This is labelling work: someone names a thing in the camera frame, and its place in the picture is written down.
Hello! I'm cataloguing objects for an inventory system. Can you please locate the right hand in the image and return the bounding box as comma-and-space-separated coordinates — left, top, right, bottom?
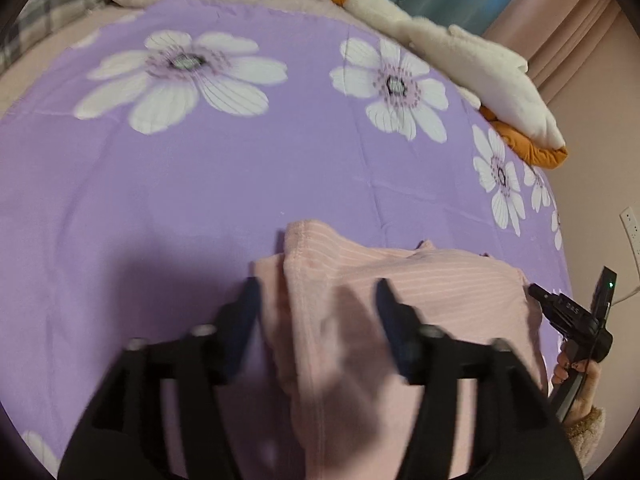
551, 346, 601, 428

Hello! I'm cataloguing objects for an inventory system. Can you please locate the pink striped knit garment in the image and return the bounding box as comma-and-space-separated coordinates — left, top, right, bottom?
249, 218, 551, 480

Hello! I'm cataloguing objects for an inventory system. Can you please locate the white goose plush toy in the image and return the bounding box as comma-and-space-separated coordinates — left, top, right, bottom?
331, 0, 568, 169

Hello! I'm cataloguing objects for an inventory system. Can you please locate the white wall socket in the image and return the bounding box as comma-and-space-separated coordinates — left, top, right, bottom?
620, 207, 640, 272

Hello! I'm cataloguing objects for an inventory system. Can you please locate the pink curtain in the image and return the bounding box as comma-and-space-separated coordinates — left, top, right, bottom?
482, 0, 640, 106

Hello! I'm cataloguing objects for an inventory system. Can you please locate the plaid pillow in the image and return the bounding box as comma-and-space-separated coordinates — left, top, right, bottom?
1, 0, 107, 73

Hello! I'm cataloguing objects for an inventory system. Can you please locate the purple floral bed sheet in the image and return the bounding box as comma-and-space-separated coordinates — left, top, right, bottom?
1, 0, 568, 471

